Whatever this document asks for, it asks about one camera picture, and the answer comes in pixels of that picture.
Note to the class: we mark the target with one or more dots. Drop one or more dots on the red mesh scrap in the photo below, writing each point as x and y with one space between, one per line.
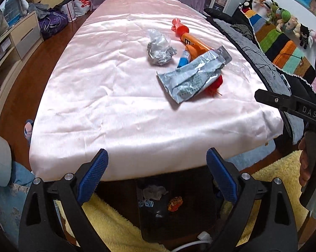
217 82

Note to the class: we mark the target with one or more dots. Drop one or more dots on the blue patterned carpet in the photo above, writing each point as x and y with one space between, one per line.
5 204

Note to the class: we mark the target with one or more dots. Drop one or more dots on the row of plush toys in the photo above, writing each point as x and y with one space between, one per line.
284 15

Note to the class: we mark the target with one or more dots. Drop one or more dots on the crumpled white tissue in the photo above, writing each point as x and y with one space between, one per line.
154 191

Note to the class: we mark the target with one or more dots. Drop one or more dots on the silver foil wrapper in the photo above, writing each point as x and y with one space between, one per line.
159 52

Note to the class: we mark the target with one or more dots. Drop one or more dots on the small blue wrapper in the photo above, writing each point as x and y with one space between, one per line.
145 204

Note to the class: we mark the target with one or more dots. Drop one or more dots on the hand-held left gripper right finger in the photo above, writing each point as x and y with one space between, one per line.
221 173

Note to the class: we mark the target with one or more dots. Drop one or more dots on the orange paper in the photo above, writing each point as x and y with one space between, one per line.
192 52

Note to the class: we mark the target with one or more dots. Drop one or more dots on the pink satin tablecloth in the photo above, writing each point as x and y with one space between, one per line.
108 97

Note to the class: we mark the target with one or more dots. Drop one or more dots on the black trash bin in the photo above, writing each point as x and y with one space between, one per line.
192 218

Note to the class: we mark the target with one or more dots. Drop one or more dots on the white bag red print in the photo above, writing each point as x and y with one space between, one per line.
82 5

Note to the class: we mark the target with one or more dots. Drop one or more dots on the small blue tube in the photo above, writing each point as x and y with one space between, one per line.
183 60

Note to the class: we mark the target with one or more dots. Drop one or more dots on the grey fluffy blanket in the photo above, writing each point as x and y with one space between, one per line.
247 50

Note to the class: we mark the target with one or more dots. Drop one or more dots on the olive cloth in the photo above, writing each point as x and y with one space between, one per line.
240 29

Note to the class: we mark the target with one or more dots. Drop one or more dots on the purple cloth bag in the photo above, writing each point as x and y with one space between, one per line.
53 23

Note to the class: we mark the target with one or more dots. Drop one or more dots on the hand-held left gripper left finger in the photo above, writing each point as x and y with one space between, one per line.
93 176

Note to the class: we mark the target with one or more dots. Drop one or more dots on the colourful crochet blanket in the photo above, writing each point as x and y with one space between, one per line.
276 39

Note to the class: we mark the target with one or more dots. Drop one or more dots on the wooden drawer cabinet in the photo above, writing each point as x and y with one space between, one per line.
24 36

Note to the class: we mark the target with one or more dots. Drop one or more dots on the blue pink slipper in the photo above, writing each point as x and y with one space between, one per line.
28 130

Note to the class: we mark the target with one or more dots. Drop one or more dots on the yellow fluffy rug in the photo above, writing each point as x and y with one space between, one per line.
116 228

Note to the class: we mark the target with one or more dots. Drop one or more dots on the grey cloth heap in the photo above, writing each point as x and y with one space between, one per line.
38 9

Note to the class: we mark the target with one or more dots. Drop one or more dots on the grey silver foil packet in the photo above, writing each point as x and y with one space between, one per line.
192 76

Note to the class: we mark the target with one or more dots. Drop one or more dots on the person's right hand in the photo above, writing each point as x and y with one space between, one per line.
302 162

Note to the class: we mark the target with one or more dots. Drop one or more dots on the black sofa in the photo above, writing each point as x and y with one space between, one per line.
297 84

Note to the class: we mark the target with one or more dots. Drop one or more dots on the clear shopping bag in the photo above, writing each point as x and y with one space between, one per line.
68 11

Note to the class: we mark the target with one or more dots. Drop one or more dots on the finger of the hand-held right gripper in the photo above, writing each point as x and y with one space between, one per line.
273 99

